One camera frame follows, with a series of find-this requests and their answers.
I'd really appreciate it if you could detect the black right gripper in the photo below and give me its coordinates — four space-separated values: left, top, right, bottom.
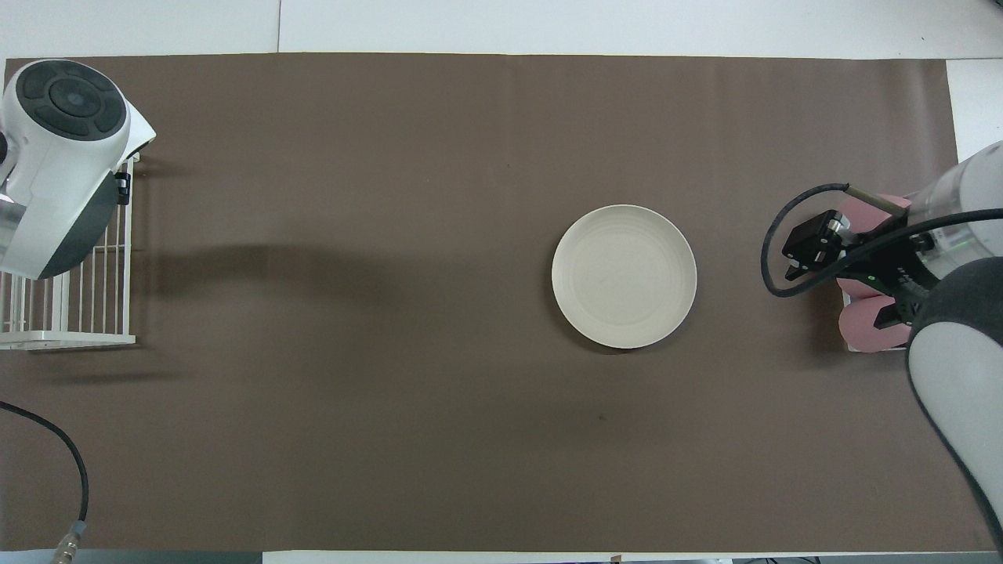
782 210 939 331

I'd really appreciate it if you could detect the cream round plate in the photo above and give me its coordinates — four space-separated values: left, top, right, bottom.
552 204 697 350

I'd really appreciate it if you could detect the pink cup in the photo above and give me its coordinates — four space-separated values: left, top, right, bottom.
836 193 914 237
838 298 914 354
836 274 885 299

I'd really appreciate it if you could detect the brown table mat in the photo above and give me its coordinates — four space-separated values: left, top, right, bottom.
0 53 998 553

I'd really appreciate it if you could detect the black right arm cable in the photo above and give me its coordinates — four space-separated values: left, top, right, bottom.
761 183 1003 299

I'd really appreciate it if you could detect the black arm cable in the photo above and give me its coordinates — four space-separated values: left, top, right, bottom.
761 183 1003 299
0 400 90 564

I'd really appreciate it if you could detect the white wire dish rack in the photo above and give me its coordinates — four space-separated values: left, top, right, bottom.
0 153 138 350

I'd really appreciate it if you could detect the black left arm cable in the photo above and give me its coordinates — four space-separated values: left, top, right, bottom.
0 400 90 564

